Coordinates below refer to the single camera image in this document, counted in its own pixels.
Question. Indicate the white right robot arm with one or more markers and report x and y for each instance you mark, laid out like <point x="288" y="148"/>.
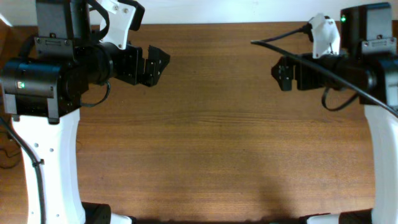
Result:
<point x="361" y="55"/>

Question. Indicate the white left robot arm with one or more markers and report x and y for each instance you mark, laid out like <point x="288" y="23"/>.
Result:
<point x="78" y="43"/>

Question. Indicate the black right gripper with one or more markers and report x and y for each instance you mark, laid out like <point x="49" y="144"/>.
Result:
<point x="287" y="68"/>

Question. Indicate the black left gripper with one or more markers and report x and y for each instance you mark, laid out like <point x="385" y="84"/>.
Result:
<point x="140" y="65"/>

